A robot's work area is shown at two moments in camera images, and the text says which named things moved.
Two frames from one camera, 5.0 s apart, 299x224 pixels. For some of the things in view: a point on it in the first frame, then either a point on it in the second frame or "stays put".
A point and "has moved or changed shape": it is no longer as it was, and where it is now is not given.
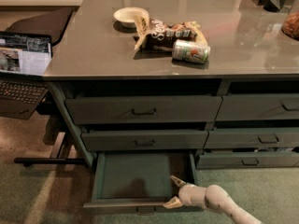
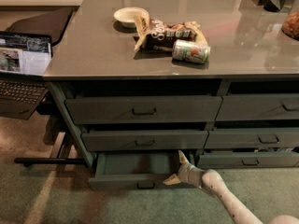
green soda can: x=191 y=51 stays put
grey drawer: x=141 y=182 has moved or changed shape
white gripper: x=186 y=191 → x=189 y=174
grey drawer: x=234 y=160 stays put
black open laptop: x=23 y=60 stays put
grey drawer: x=151 y=140 stays put
